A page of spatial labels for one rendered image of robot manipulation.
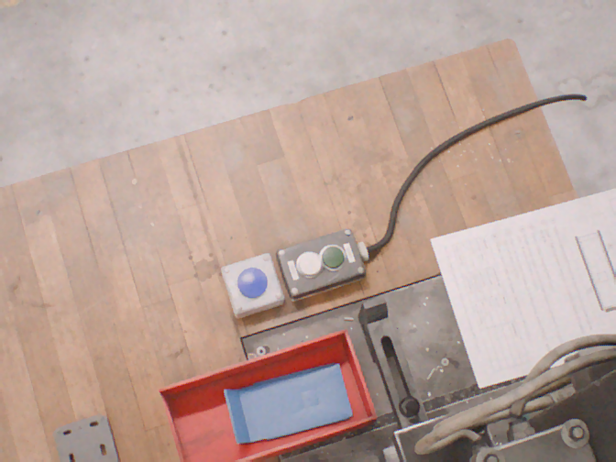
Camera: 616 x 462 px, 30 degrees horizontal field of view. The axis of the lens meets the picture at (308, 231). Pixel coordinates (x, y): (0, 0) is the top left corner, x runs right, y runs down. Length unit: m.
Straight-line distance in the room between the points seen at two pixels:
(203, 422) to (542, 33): 1.51
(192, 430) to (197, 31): 1.35
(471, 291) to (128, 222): 0.47
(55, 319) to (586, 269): 0.71
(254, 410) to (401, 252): 0.29
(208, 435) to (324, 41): 1.35
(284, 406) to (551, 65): 1.41
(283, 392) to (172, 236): 0.26
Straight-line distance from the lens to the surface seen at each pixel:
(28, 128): 2.63
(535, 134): 1.64
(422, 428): 1.28
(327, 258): 1.51
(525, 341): 1.56
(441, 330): 1.54
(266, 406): 1.50
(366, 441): 1.51
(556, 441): 0.92
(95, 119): 2.61
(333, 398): 1.51
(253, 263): 1.52
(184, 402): 1.51
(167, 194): 1.58
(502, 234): 1.59
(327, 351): 1.52
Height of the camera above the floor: 2.40
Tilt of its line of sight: 74 degrees down
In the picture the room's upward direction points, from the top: 6 degrees clockwise
